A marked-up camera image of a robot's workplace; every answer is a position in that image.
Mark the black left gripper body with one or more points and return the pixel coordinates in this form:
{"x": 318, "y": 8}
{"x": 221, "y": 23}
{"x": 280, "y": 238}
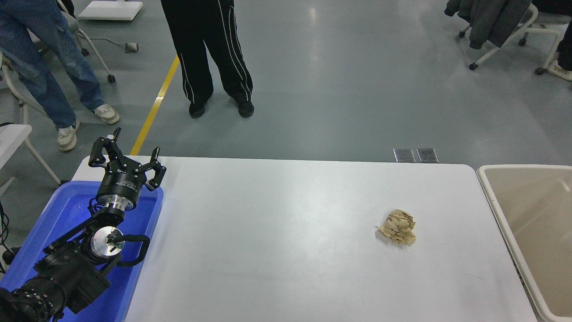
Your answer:
{"x": 121, "y": 182}

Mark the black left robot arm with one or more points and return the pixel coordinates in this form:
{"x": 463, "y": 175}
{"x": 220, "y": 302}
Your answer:
{"x": 67, "y": 273}

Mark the blue plastic tray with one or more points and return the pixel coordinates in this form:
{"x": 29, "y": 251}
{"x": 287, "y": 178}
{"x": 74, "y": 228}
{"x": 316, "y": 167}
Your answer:
{"x": 58, "y": 219}

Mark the gray seat office chair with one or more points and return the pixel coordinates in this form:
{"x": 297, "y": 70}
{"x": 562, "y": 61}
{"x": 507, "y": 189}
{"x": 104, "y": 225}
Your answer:
{"x": 91, "y": 47}

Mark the person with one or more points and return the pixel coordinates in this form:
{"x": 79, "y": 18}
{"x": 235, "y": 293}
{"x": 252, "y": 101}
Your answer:
{"x": 565, "y": 49}
{"x": 40, "y": 53}
{"x": 201, "y": 44}

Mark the white flat floor platform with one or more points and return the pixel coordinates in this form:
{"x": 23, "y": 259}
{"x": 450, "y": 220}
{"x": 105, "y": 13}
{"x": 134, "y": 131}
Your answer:
{"x": 109, "y": 10}

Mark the crumpled tan paper ball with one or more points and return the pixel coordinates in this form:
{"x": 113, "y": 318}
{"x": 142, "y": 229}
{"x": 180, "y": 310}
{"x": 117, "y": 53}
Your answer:
{"x": 397, "y": 227}

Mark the metal floor outlet plate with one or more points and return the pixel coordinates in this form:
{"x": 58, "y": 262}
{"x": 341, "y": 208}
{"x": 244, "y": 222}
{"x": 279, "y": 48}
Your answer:
{"x": 404, "y": 155}
{"x": 426, "y": 155}

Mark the dark gray jacket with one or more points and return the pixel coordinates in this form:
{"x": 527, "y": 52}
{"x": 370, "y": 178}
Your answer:
{"x": 491, "y": 20}

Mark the large pale plastic bin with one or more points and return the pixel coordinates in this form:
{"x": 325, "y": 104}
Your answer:
{"x": 536, "y": 214}

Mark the white tubular chair frame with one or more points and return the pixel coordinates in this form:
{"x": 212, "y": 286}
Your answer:
{"x": 13, "y": 87}

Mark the white frame office chair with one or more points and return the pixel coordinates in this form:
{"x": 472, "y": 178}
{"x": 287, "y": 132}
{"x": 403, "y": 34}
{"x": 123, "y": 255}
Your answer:
{"x": 547, "y": 20}

